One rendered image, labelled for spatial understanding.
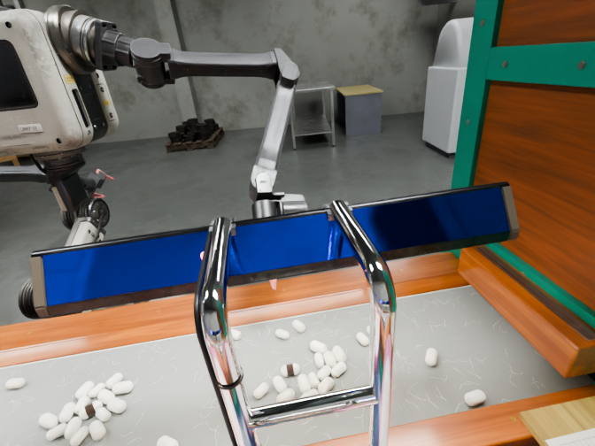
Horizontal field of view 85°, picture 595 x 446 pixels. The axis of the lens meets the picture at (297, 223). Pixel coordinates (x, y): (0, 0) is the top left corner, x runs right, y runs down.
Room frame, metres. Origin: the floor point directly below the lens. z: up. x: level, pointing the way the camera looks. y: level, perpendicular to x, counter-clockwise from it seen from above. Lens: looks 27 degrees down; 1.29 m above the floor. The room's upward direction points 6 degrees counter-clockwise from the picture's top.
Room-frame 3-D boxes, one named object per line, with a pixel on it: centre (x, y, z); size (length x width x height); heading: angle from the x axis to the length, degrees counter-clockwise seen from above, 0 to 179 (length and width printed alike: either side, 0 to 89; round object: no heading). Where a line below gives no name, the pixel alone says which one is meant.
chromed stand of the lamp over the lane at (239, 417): (0.29, 0.01, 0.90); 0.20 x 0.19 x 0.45; 96
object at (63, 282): (0.37, 0.02, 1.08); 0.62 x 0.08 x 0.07; 96
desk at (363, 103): (6.10, -1.30, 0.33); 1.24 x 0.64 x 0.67; 177
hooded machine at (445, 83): (4.13, -2.20, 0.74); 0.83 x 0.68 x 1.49; 177
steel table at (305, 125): (5.83, -0.42, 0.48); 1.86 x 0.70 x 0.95; 177
